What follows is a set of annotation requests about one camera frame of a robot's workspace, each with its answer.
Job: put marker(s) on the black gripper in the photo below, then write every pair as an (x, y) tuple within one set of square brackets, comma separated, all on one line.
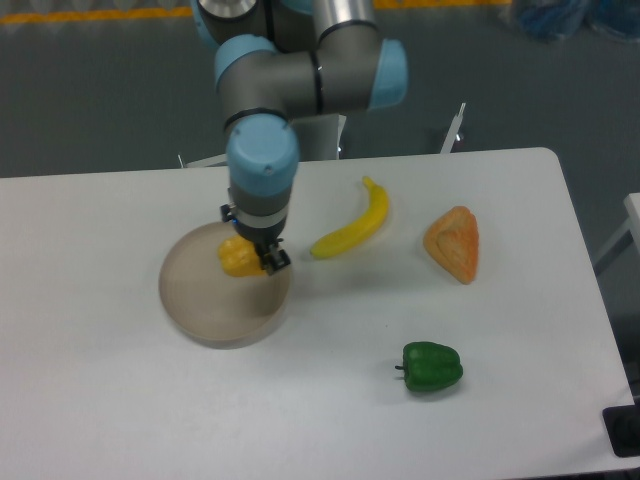
[(262, 224)]

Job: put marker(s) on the yellow bell pepper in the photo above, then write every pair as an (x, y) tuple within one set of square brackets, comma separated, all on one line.
[(238, 258)]

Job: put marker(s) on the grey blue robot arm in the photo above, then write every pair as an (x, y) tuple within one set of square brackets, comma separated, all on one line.
[(280, 61)]

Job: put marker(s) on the beige round plate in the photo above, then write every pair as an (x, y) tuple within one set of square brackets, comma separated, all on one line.
[(211, 307)]

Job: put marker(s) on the green bell pepper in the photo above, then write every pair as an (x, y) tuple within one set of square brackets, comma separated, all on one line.
[(429, 367)]

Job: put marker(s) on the yellow banana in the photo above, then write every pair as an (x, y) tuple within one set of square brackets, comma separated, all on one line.
[(359, 230)]

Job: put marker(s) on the orange bread wedge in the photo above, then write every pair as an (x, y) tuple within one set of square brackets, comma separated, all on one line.
[(453, 242)]

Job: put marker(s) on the yellow floor tape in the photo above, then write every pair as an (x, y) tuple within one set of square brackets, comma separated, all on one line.
[(50, 12)]

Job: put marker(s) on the blue transparent bags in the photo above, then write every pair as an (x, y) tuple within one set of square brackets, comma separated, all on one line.
[(558, 20)]

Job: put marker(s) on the white furniture at right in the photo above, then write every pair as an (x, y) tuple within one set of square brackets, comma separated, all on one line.
[(625, 236)]

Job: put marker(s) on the black device at edge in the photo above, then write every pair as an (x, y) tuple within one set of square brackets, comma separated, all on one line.
[(622, 426)]

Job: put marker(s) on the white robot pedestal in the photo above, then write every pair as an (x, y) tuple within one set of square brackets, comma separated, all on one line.
[(320, 139)]

